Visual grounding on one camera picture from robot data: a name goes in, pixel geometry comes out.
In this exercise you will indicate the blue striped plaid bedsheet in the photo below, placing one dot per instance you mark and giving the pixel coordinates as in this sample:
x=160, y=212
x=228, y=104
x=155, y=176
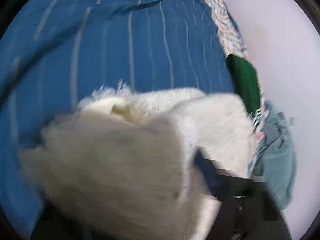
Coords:
x=55, y=52

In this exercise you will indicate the green striped folded garment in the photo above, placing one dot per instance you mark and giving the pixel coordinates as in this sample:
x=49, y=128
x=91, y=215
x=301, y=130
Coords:
x=245, y=82

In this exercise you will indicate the white fluffy sweater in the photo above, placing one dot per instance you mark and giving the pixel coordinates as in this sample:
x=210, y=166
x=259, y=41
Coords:
x=123, y=163

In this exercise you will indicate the teal blue blanket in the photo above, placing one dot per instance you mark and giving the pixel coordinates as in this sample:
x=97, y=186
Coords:
x=276, y=157

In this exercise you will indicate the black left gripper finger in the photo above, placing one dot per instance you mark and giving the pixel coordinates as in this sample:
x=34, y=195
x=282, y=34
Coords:
x=247, y=210

